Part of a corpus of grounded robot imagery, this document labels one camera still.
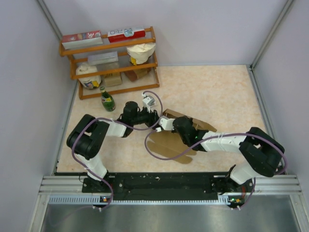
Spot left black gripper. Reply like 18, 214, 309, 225
131, 104, 160, 130

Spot brown cardboard box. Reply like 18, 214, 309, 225
146, 109, 217, 164

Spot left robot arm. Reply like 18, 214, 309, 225
66, 101, 159, 192

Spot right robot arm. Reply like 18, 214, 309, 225
172, 116, 284, 191

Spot clear plastic box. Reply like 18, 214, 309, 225
87, 51, 118, 65

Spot red white wrap box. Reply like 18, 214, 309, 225
107, 27, 146, 43

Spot red grey foil box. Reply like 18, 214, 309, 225
62, 30, 103, 49

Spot green glass bottle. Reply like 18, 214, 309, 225
100, 87, 116, 112

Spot brown bread pieces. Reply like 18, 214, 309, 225
124, 68, 151, 82

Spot tan cardboard packet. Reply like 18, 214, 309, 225
102, 62, 122, 87

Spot white paper bag lower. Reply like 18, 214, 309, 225
75, 62, 102, 90

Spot white paper bag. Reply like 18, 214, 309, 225
75, 62, 102, 90
126, 43, 156, 65

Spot wooden shelf rack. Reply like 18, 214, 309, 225
59, 27, 160, 100

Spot white paper bag upper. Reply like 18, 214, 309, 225
126, 43, 156, 65

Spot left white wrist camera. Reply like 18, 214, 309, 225
142, 94, 156, 113

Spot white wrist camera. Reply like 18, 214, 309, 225
142, 94, 156, 113
155, 116, 175, 132

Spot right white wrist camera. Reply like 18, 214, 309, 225
155, 116, 175, 132

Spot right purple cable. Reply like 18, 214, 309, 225
144, 128, 288, 210

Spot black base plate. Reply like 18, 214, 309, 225
82, 172, 253, 201

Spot aluminium front rail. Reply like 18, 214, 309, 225
39, 173, 302, 207

